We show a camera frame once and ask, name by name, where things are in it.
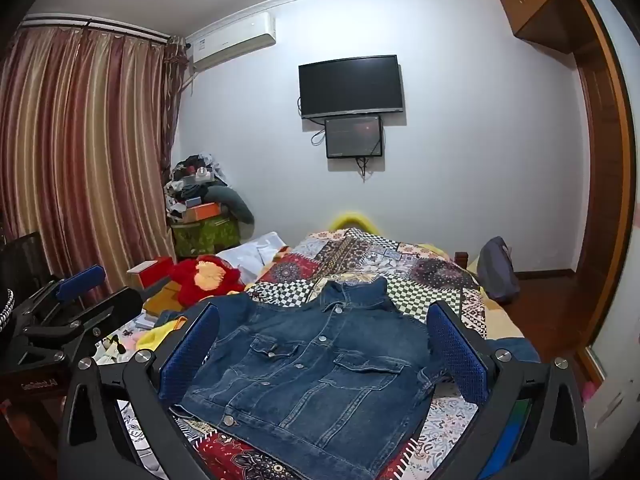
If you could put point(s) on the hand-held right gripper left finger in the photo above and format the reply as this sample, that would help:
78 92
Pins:
192 345

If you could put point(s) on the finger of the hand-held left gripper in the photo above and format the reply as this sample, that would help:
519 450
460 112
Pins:
80 280
107 307

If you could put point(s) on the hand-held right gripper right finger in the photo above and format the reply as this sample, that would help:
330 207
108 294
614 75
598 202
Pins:
457 355

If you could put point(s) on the blue denim jacket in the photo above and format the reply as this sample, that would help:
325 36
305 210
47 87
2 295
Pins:
320 375

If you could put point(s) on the yellow plush blanket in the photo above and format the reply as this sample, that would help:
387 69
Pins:
155 336

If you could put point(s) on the red box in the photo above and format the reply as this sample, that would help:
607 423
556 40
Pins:
152 272

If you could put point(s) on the black chair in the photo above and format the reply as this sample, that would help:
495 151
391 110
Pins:
22 265

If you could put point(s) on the red plush toy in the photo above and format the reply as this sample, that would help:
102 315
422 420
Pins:
205 280

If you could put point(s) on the grey backpack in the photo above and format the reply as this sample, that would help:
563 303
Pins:
497 270

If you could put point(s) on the green patterned box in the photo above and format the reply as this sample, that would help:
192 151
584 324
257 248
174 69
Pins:
205 235

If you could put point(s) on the striped brown curtain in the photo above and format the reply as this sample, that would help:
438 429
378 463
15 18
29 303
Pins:
90 160

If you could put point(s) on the orange box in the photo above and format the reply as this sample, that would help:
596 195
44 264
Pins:
202 211

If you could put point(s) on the patchwork printed blanket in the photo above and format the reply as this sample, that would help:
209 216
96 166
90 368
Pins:
360 255

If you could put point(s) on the pile of clutter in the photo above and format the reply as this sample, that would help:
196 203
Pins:
192 180

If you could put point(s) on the yellow headboard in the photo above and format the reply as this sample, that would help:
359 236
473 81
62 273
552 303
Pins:
352 219

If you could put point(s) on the curtain rod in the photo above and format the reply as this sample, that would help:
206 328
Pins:
95 25

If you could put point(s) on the white air conditioner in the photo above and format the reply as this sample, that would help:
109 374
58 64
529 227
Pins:
232 42

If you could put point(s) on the wooden wardrobe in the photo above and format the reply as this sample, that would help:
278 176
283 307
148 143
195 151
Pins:
600 110

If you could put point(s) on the wooden bed post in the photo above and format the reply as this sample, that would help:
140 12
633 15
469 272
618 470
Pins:
461 259

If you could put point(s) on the small black wall monitor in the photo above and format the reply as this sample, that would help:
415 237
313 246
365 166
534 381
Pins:
352 136

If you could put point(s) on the black wall television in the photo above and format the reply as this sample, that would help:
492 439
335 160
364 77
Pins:
350 85

